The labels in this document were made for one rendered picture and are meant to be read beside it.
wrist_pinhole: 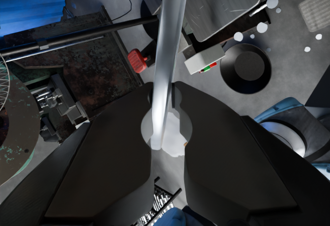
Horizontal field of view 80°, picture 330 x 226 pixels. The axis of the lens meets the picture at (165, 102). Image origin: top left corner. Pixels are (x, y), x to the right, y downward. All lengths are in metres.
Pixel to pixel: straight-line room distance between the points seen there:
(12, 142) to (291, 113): 1.42
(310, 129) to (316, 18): 0.52
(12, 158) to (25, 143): 0.10
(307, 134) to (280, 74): 0.72
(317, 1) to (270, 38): 0.31
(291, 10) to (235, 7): 0.79
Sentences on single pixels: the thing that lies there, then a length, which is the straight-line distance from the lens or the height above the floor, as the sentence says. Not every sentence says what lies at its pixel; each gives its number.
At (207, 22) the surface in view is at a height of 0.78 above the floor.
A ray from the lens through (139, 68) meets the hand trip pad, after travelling 0.64.
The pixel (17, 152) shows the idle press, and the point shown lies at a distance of 1.51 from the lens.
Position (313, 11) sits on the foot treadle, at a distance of 0.98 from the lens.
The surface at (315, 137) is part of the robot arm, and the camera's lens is 0.58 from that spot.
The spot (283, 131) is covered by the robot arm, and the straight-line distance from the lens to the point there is 0.52.
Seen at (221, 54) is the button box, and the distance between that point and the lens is 0.72.
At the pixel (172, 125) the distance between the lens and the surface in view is 1.74.
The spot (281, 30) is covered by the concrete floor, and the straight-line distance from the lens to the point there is 1.18.
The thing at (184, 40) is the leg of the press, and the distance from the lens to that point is 0.63.
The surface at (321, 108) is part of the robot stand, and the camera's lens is 0.76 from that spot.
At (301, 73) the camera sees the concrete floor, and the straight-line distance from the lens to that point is 1.21.
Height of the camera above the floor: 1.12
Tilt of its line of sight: 37 degrees down
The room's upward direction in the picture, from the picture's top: 121 degrees counter-clockwise
